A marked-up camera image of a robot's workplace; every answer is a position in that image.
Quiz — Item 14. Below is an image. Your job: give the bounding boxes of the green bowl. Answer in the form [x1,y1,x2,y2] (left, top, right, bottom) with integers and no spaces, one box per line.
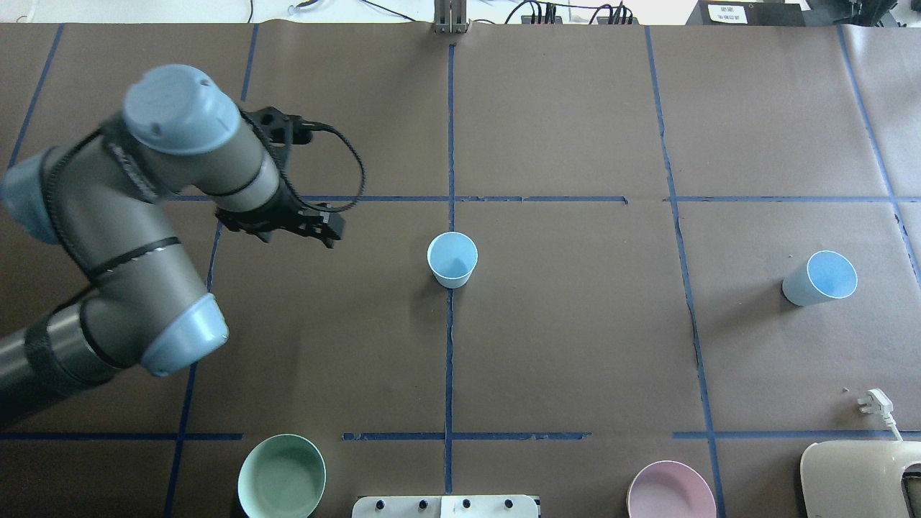
[237,434,327,517]

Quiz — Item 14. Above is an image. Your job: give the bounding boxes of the pink bowl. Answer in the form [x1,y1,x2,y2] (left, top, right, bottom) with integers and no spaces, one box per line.
[625,461,717,517]

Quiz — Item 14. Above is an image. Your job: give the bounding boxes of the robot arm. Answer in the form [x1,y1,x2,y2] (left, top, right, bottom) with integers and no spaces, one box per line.
[1,63,366,427]

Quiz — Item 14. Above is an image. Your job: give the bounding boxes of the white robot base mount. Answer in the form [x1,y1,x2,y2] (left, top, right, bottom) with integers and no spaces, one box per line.
[351,494,542,517]

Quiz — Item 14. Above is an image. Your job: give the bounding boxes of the black box with label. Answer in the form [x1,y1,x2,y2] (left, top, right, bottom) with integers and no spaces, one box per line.
[685,1,806,27]

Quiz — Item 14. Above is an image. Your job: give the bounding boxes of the aluminium frame post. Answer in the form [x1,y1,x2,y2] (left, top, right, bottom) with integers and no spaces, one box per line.
[432,0,470,34]

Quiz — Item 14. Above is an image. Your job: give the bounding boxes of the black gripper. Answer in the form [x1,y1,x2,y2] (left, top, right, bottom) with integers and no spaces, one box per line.
[214,107,346,249]

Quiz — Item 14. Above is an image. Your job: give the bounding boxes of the white power plug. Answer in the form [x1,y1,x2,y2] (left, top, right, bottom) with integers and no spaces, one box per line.
[856,388,904,442]

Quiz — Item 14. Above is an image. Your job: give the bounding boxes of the cream toaster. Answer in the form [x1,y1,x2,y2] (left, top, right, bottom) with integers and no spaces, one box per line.
[799,440,920,517]

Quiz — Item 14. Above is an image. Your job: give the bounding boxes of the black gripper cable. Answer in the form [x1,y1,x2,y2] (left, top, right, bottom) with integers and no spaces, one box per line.
[288,124,367,214]

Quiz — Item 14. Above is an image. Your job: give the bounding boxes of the light blue cup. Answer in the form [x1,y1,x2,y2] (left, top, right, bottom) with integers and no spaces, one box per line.
[425,232,479,289]
[781,250,858,307]

